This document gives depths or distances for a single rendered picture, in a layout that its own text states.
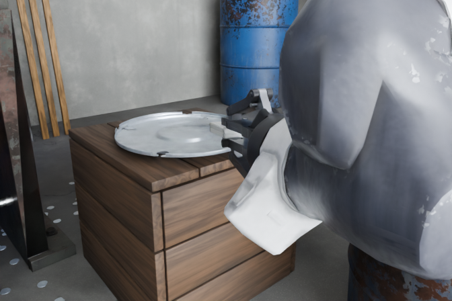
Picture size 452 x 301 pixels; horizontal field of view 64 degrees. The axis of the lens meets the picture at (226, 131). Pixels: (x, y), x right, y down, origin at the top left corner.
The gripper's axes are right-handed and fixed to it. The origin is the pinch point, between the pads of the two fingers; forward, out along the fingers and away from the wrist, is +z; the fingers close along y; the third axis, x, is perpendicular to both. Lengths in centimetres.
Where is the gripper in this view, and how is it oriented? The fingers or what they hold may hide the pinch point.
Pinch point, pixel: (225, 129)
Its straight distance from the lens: 54.1
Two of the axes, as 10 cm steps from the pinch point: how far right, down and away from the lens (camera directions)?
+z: -3.3, -1.3, 9.3
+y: -0.4, -9.9, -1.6
